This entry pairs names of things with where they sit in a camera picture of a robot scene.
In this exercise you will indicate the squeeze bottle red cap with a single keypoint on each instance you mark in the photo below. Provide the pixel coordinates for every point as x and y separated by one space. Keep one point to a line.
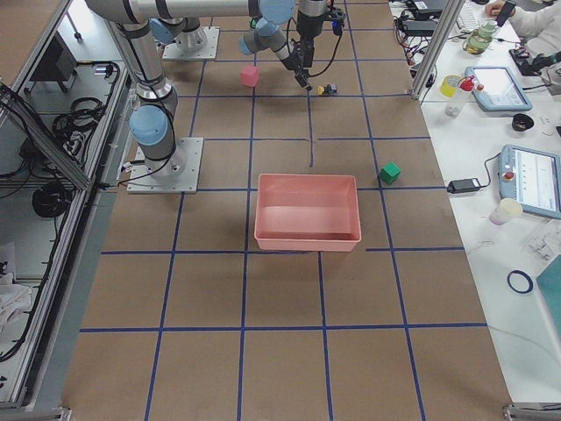
462 92

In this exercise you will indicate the black power adapter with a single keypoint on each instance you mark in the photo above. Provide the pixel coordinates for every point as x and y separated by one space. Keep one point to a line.
460 186

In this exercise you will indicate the yellow tape roll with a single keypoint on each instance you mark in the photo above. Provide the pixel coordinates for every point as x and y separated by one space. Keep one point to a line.
449 85

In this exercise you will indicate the yellow push button switch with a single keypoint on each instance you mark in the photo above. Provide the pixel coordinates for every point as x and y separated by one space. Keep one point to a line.
327 90

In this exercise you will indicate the teach pendant near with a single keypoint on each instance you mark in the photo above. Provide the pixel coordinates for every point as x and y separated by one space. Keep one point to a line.
532 178

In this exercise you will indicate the pink plastic bin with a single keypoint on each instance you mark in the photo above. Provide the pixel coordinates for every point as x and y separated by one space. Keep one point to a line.
318 213

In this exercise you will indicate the teach pendant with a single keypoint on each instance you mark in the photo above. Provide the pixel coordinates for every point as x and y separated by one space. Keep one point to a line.
532 178
501 90

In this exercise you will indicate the green glass jar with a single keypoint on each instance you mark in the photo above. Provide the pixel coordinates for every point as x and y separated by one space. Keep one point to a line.
479 39

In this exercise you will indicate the white plastic cup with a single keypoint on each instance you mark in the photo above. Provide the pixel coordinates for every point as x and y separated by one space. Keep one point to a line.
506 210

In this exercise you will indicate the black bowl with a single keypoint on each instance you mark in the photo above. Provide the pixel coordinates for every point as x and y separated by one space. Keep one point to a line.
522 122

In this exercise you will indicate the pink cube centre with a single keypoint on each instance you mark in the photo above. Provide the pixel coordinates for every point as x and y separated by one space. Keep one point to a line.
249 76

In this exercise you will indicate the aluminium frame post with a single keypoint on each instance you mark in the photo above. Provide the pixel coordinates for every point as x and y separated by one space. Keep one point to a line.
444 26

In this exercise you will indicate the green cube near bin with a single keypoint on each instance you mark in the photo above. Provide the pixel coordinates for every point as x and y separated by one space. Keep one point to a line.
389 173

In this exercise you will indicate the teach pendant far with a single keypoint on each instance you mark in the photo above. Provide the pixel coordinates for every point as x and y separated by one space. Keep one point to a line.
501 90

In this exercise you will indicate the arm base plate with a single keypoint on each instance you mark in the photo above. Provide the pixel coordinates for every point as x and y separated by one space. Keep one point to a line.
197 45
181 174

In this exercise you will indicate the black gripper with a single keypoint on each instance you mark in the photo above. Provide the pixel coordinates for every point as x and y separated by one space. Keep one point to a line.
310 26
293 61

